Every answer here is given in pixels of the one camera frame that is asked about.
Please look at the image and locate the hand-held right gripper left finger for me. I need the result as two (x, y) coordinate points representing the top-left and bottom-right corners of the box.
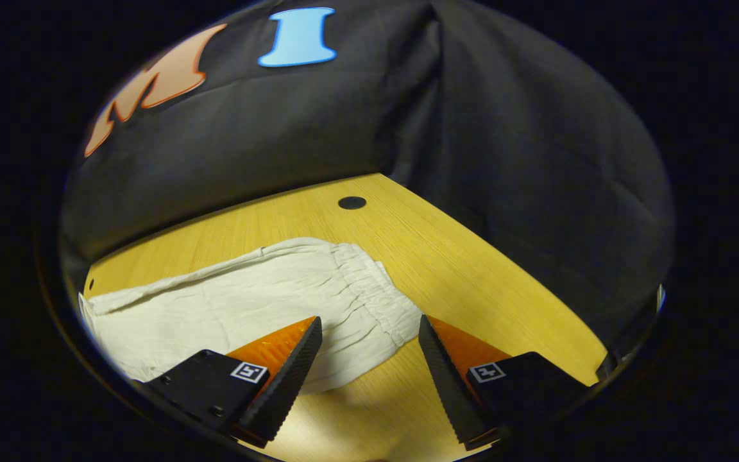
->
(135, 316), (323, 448)

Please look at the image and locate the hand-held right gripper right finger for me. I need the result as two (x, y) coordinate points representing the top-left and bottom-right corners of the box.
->
(418, 314), (591, 451)

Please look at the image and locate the black backdrop cloth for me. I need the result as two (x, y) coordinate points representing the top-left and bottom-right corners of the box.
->
(60, 0), (675, 360)

